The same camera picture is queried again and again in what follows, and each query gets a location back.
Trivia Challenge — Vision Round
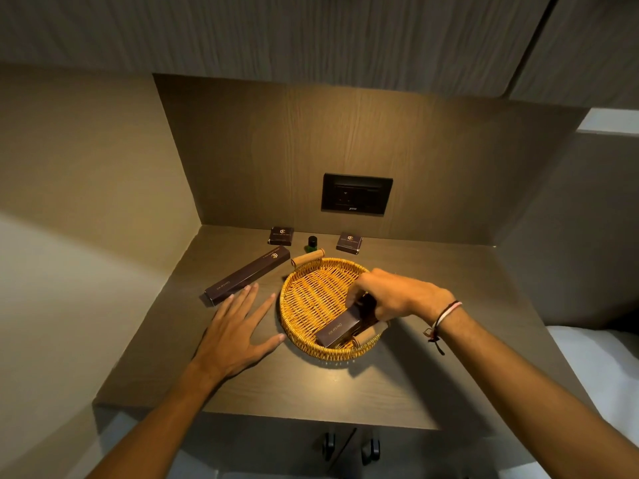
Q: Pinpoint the black wall power socket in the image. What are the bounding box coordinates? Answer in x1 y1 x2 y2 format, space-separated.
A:
321 173 393 217

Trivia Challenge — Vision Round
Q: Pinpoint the long dark brown box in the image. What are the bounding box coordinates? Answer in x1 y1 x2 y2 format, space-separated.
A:
204 245 291 308

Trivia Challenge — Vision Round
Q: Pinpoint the round wicker basket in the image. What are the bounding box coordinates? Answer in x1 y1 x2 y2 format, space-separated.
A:
279 248 389 364

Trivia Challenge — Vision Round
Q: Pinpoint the person's left forearm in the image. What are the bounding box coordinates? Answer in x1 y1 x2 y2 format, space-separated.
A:
87 361 225 479

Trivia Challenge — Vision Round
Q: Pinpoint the dark brown carton box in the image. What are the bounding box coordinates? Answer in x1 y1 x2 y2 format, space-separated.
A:
315 294 380 349

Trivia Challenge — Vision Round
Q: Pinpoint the white bed sheet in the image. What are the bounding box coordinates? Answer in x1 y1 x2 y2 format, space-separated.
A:
546 326 639 479

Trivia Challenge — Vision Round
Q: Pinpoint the person's right hand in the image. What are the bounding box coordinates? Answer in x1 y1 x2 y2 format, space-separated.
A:
346 268 457 325

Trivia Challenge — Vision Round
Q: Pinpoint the red white thread bracelet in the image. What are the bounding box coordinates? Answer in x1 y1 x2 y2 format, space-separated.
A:
423 300 463 356

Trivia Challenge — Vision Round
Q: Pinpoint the person's right forearm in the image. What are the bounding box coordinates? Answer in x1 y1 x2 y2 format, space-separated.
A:
435 304 639 479

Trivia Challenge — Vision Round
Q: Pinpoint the person's left hand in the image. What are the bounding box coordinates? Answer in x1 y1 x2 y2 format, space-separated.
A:
192 282 287 383

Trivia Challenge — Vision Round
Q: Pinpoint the grey wooden overhead cabinet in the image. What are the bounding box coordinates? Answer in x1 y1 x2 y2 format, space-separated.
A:
0 0 639 111

